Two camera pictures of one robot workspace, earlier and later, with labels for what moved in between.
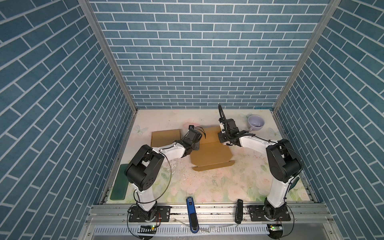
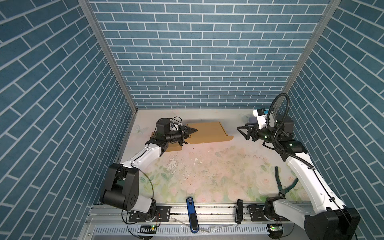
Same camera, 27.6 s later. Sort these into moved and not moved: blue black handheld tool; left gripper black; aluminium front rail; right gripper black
Moved: right gripper black; left gripper black
Not moved: blue black handheld tool; aluminium front rail
